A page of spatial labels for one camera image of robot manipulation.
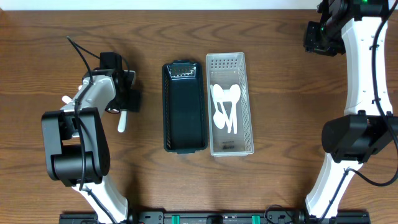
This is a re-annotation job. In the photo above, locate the white plastic spoon horizontal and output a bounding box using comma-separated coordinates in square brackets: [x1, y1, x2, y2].
[211, 85, 225, 129]

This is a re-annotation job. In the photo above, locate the black plastic basket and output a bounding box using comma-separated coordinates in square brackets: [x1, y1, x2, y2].
[162, 60, 208, 154]

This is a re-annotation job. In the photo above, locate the white plastic fork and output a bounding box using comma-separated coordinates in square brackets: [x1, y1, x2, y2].
[118, 110, 127, 133]

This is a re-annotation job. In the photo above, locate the clear plastic basket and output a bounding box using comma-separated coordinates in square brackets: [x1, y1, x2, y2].
[206, 52, 254, 157]

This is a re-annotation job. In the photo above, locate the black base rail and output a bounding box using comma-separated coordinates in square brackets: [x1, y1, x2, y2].
[58, 208, 371, 224]

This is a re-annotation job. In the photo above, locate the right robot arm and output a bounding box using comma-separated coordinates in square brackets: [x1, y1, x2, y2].
[296, 0, 397, 223]

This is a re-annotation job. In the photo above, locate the white plastic spoon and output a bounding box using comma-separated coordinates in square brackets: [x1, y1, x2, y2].
[214, 84, 228, 126]
[62, 95, 72, 105]
[229, 84, 241, 134]
[223, 90, 233, 133]

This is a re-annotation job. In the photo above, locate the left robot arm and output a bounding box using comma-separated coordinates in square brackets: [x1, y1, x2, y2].
[41, 52, 141, 223]

